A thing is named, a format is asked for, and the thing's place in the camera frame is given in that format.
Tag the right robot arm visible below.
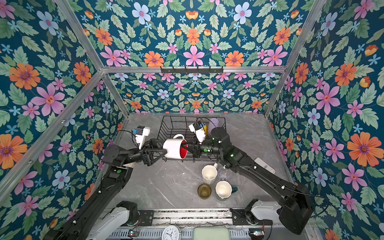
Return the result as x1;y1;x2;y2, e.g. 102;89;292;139
182;127;315;235

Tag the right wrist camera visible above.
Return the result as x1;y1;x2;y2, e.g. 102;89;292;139
189;123;206;144

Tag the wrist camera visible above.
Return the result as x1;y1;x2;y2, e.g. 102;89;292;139
189;123;206;144
133;126;151;150

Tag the yellow mug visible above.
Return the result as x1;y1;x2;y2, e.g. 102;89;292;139
202;124;207;136

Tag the black wire dish rack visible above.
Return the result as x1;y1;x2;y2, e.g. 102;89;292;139
157;115;227;162

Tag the clear glass cup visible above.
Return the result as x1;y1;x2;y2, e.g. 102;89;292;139
217;168;233;182

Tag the lavender plastic cup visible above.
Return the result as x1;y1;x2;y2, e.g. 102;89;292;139
207;118;219;134

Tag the red interior white mug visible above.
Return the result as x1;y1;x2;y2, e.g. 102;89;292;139
163;134;188;160

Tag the cream white mug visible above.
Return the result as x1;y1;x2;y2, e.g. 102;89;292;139
202;163;218;185

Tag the white mug green handle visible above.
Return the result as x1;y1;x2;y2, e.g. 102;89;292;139
215;181;238;200

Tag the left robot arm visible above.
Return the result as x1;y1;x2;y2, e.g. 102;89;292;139
43;139;167;240

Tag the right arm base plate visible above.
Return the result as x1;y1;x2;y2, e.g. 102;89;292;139
230;208;273;226

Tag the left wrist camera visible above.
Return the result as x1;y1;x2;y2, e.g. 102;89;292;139
133;126;151;150

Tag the white analog clock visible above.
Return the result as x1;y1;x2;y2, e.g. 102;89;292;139
161;225;182;240

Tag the olive green glass cup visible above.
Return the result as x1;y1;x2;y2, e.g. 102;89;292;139
198;184;212;200

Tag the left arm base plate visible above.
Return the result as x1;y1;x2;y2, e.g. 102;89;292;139
122;210;155;227

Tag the pale green sponge pad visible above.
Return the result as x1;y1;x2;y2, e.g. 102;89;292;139
193;227;231;240

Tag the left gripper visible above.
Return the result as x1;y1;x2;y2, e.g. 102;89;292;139
120;138;169;169

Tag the wall hook rail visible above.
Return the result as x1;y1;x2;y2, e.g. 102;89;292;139
160;67;224;74

